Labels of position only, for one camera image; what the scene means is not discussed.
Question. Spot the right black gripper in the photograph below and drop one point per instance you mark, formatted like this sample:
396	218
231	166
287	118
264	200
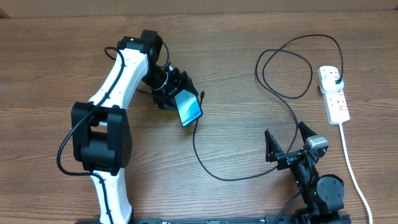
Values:
274	153

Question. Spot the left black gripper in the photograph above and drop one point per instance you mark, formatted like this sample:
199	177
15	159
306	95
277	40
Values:
180	79

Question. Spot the Samsung Galaxy smartphone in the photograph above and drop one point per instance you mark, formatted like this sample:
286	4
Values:
188	107

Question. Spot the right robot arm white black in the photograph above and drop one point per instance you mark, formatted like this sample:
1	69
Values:
320	197

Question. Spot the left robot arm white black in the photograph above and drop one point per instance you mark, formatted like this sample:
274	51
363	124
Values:
101	135

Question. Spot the white charger plug adapter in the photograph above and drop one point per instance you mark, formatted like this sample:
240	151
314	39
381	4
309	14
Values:
331	84

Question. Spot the white power strip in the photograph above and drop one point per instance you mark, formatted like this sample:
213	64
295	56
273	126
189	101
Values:
335	103

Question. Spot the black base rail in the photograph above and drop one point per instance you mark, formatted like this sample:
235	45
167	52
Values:
211	220

